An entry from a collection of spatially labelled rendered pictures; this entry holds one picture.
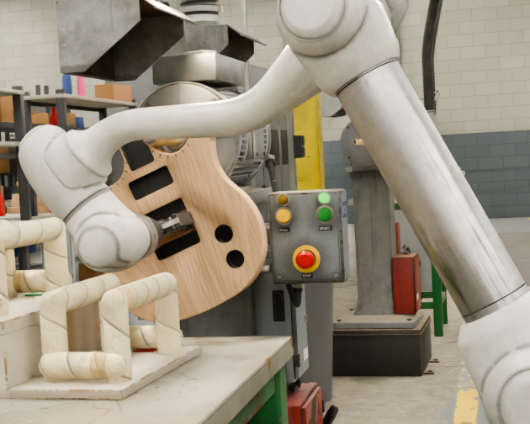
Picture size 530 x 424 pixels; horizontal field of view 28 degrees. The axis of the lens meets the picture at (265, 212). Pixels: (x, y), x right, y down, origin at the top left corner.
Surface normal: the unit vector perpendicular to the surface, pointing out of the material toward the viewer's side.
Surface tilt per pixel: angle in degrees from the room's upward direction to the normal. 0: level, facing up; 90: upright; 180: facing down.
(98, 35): 90
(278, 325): 90
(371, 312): 72
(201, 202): 89
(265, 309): 90
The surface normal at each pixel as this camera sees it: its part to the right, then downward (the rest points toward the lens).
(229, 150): 0.27, 0.15
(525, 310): -0.11, -0.70
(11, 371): 0.96, -0.04
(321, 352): 0.72, 0.06
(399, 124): 0.00, -0.11
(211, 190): -0.22, 0.05
